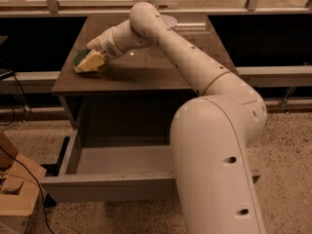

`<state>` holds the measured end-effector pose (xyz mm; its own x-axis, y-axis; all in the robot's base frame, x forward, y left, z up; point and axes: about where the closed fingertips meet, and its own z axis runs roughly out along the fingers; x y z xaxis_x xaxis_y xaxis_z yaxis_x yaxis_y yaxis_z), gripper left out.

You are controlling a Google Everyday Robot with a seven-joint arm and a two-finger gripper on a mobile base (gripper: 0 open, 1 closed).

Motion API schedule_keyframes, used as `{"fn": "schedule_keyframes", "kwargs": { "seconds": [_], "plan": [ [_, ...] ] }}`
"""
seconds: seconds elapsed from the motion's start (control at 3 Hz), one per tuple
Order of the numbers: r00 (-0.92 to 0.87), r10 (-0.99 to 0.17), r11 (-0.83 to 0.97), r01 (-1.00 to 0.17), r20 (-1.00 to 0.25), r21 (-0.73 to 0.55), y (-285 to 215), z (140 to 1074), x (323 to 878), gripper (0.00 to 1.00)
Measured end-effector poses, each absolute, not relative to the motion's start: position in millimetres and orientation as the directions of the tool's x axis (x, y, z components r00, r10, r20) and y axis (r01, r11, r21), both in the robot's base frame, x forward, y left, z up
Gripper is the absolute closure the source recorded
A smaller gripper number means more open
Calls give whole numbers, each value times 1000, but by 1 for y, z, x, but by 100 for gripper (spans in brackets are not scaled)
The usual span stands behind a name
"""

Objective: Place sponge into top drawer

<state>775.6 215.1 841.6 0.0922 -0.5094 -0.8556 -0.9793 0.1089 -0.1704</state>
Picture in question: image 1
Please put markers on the cardboard box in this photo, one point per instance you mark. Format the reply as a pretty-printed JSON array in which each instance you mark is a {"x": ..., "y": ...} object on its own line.
[{"x": 19, "y": 187}]

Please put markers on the grey drawer cabinet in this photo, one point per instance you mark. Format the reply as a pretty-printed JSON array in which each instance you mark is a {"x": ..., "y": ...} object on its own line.
[{"x": 146, "y": 69}]

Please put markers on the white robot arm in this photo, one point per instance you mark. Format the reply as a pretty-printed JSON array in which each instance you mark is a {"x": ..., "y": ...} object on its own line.
[{"x": 209, "y": 134}]

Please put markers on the white ceramic bowl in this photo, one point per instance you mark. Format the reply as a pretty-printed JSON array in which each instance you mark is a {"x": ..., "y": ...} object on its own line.
[{"x": 171, "y": 22}]

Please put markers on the green and yellow sponge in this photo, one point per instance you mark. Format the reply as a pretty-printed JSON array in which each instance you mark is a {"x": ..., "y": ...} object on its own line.
[{"x": 80, "y": 55}]

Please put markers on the open grey top drawer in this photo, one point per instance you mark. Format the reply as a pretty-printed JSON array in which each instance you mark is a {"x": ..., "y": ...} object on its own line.
[{"x": 120, "y": 150}]

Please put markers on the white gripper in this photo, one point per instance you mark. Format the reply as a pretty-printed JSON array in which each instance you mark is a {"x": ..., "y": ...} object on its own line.
[{"x": 105, "y": 45}]

